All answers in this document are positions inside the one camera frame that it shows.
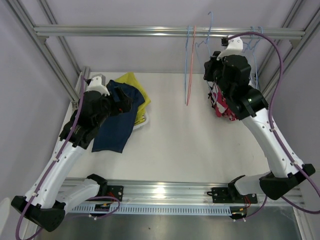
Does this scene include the lime green trousers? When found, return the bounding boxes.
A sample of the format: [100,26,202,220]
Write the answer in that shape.
[115,72,151,126]

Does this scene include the front aluminium mounting rail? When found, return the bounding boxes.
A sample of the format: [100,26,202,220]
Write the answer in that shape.
[59,178,305,207]

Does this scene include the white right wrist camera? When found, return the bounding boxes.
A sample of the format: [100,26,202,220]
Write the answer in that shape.
[216,35,243,61]

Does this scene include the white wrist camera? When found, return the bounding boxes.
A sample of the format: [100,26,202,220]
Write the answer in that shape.
[216,35,243,61]
[84,74,110,98]

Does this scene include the white plastic basket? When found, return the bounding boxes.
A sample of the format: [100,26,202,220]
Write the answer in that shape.
[132,112,150,131]

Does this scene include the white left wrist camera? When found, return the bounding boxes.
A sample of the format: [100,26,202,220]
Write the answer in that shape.
[84,74,110,98]

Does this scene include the dark blue denim trousers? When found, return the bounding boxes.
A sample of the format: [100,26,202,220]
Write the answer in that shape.
[91,80,143,153]

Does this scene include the pink wire hanger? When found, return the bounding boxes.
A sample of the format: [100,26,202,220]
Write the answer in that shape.
[186,25,197,106]

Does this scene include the slotted cable duct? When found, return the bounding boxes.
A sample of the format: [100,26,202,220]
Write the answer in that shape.
[70,202,232,216]

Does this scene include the blue wire hanger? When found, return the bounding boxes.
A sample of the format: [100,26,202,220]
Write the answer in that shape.
[184,25,190,105]
[242,35,257,66]
[251,37,261,90]
[195,11,214,74]

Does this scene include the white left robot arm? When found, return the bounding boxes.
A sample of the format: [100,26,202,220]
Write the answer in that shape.
[11,86,133,232]

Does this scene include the aluminium hanging rail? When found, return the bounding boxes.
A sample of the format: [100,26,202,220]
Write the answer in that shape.
[33,24,306,40]

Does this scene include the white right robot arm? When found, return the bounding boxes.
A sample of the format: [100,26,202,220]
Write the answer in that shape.
[203,51,316,202]

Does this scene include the pink camouflage trousers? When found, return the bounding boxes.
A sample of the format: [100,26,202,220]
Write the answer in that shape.
[208,83,238,122]

